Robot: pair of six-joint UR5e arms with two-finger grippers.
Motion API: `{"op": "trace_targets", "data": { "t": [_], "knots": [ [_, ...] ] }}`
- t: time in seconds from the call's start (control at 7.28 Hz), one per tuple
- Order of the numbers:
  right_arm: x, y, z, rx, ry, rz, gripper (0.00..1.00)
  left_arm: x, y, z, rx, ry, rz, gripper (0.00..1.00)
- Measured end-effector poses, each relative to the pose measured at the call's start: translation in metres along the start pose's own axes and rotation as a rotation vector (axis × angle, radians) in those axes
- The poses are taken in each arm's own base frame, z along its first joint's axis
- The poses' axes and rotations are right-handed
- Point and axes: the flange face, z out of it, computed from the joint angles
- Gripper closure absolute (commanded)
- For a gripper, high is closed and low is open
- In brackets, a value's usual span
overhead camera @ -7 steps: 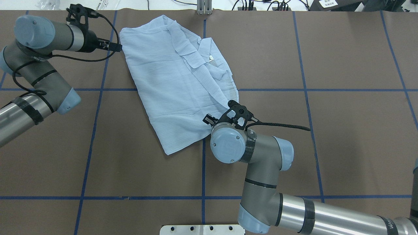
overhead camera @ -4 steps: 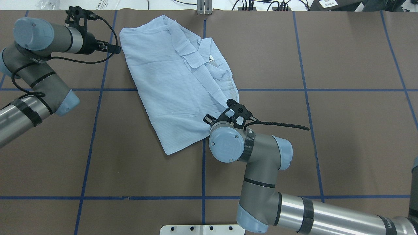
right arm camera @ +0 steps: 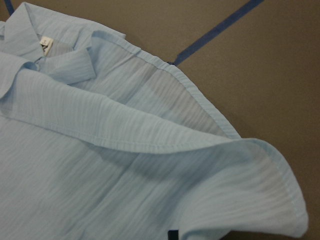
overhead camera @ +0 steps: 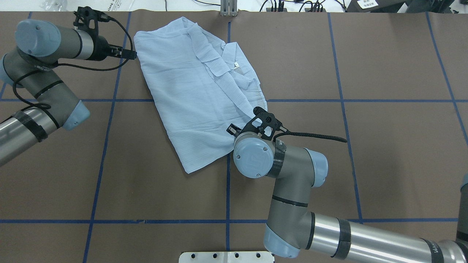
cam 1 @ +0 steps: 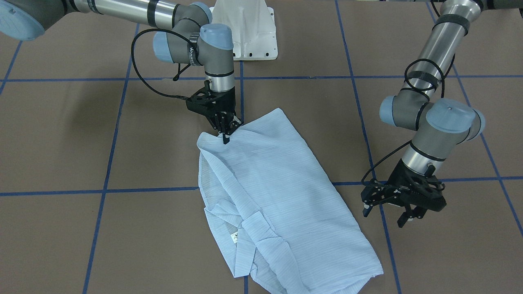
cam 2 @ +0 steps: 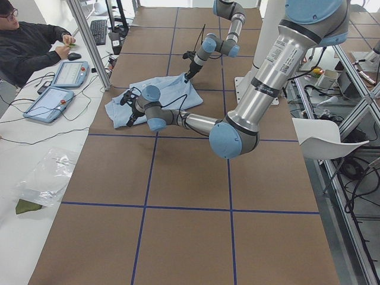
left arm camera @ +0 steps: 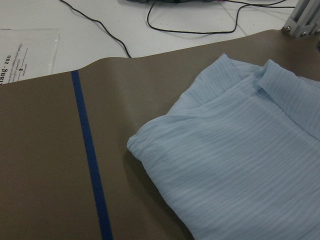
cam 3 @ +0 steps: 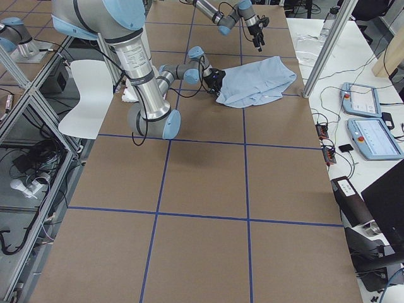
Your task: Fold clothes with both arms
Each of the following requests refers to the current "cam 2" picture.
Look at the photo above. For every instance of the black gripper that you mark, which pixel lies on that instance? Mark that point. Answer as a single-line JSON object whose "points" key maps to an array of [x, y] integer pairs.
{"points": [[136, 111], [193, 66]]}

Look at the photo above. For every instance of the light blue button shirt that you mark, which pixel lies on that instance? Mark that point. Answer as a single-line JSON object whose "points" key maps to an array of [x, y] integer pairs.
{"points": [[162, 99]]}

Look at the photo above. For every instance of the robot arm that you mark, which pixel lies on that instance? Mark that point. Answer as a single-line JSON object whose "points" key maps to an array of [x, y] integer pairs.
{"points": [[211, 43]]}

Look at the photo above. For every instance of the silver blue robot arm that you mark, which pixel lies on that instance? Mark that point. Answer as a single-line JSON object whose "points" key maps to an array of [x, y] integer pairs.
{"points": [[304, 25]]}

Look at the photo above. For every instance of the upper blue teach pendant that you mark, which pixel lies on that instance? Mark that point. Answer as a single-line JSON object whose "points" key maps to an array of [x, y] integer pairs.
{"points": [[70, 74]]}

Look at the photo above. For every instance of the blue teach pendant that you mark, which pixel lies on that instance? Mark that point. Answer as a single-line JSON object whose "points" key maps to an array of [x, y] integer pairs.
{"points": [[49, 105], [70, 74]]}

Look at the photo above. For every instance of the black computer mouse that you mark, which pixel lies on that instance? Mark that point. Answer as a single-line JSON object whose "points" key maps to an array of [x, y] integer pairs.
{"points": [[73, 56]]}

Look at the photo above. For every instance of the black keyboard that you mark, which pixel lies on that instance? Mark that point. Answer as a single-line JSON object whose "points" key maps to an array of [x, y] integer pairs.
{"points": [[98, 30]]}

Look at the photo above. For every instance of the lower blue teach pendant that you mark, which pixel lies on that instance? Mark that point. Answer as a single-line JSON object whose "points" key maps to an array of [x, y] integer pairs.
{"points": [[49, 105]]}

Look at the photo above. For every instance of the black phone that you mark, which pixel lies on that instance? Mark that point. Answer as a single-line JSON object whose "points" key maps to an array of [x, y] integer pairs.
{"points": [[43, 88]]}

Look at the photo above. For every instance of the person in black sweater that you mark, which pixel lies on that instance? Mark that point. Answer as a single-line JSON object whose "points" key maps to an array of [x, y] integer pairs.
{"points": [[29, 47]]}

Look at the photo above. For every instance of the clear plastic bag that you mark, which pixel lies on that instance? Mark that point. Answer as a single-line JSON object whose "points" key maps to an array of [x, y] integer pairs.
{"points": [[46, 183]]}

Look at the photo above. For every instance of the white plastic chair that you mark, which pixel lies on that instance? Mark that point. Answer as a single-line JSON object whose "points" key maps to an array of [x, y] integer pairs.
{"points": [[320, 140]]}

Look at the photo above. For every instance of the olive green cloth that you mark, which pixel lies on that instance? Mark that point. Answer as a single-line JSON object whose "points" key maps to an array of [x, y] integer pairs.
{"points": [[24, 206]]}

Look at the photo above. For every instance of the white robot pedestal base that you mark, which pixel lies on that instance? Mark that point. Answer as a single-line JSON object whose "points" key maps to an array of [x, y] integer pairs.
{"points": [[274, 12]]}

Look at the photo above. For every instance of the aluminium frame post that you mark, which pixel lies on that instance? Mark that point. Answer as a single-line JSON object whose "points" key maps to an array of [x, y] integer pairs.
{"points": [[77, 13]]}

